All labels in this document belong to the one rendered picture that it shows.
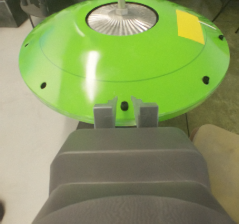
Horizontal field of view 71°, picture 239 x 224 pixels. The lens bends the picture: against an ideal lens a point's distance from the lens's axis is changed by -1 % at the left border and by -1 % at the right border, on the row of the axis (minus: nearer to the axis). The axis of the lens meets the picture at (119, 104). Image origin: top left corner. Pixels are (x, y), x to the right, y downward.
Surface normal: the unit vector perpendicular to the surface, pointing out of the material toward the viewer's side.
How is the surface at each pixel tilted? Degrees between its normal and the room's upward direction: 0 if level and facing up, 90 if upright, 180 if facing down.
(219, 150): 0
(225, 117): 0
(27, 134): 0
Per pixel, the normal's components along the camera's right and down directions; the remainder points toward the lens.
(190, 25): 0.21, -0.56
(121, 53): -0.04, -0.46
